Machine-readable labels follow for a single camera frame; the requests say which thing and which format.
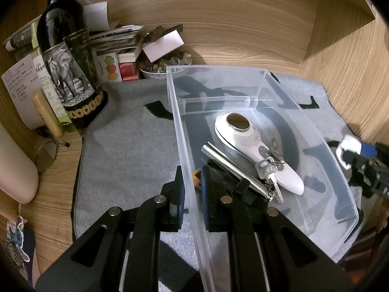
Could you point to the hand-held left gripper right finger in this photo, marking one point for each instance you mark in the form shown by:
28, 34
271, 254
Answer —
205, 194

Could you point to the dark wine bottle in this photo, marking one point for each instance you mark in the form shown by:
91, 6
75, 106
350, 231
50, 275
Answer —
60, 21

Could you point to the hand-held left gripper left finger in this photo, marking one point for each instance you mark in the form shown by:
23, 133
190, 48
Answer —
180, 194

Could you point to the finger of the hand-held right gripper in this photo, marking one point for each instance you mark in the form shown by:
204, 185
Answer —
360, 172
368, 150

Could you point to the black and orange small tool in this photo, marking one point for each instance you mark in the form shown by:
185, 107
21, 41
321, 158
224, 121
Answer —
243, 191

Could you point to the red small box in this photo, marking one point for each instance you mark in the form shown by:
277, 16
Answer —
127, 71

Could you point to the yellow tube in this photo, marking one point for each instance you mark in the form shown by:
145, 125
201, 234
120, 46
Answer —
45, 112

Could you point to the handwritten paper note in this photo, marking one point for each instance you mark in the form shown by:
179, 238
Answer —
18, 85

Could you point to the grey printed mat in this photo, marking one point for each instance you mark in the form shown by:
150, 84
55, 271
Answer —
127, 146

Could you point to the pink cylindrical mug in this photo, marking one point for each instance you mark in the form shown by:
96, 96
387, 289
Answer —
15, 173

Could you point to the silver metal nail clipper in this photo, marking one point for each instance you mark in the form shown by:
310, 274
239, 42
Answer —
225, 161

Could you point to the white bowl of beads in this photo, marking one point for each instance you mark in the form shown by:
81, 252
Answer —
155, 70

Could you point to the fruit print card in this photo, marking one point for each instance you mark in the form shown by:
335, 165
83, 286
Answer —
109, 67

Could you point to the white handheld facial massager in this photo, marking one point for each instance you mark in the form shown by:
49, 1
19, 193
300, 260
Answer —
240, 137

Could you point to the stack of books and papers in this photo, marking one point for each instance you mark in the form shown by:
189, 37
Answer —
121, 36

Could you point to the white blank card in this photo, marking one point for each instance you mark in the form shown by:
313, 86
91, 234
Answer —
164, 45

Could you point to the white travel adapter plug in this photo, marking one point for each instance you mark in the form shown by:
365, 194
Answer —
349, 146

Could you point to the clear plastic storage box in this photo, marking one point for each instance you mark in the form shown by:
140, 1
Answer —
319, 188

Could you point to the rolled printed paper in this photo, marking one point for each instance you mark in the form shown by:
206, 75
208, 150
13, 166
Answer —
18, 38

